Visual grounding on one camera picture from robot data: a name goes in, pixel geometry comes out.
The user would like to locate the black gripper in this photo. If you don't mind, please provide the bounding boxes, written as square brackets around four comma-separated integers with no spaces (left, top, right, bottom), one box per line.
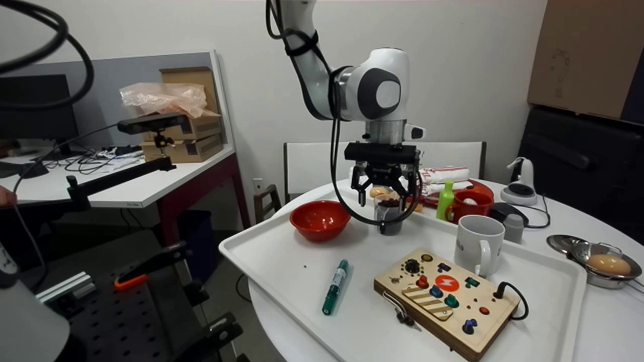
[345,142,422,202]

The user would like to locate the grey jug with contents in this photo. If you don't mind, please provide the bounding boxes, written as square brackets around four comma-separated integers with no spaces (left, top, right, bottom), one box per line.
[368,185,404,235]

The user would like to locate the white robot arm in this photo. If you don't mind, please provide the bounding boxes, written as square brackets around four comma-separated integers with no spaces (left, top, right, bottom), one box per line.
[267,0,419,200]

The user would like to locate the red bowl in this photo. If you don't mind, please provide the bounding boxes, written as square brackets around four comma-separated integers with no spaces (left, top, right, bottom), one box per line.
[290,202,350,243]

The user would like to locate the metal strainer bowl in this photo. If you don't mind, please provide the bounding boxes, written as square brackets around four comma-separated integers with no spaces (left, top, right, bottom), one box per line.
[547,233,644,291]

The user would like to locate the white chair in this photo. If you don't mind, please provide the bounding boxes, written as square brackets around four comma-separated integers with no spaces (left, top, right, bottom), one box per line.
[285,141,486,200]

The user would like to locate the green bottle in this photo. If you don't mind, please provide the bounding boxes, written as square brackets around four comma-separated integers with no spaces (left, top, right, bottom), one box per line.
[437,182,456,221]

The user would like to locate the red plate with food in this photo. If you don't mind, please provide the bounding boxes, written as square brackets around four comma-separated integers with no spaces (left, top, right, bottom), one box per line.
[417,182,495,223]

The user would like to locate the green marker pen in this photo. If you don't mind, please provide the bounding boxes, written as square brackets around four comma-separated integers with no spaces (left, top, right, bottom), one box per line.
[323,260,350,315]

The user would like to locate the white mug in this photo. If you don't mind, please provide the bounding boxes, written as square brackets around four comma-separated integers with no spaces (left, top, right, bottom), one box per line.
[456,216,505,276]

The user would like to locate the white plastic tray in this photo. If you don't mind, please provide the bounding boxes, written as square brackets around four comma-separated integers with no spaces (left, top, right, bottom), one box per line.
[219,216,586,362]

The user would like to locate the white round device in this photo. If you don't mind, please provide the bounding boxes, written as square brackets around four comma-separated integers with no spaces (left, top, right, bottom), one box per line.
[501,156,538,205]

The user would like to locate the cardboard boxes on desk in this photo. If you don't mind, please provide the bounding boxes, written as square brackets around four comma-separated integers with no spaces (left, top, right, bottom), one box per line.
[133,66,223,162]

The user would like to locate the wooden busy board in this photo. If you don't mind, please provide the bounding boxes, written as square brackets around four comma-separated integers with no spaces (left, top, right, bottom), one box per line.
[375,249,521,360]

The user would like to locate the black cabinet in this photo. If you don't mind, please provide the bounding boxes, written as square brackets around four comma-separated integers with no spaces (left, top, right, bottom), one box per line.
[520,106,644,243]

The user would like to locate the large cardboard sheet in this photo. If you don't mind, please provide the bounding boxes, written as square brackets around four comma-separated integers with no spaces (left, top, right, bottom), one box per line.
[528,0,644,123]

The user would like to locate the white side desk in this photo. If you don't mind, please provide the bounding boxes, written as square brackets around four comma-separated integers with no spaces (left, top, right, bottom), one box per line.
[0,142,238,212]

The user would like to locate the black camera on stand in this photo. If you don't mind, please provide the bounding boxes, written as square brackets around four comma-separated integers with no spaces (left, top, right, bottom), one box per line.
[117,115,187,148]

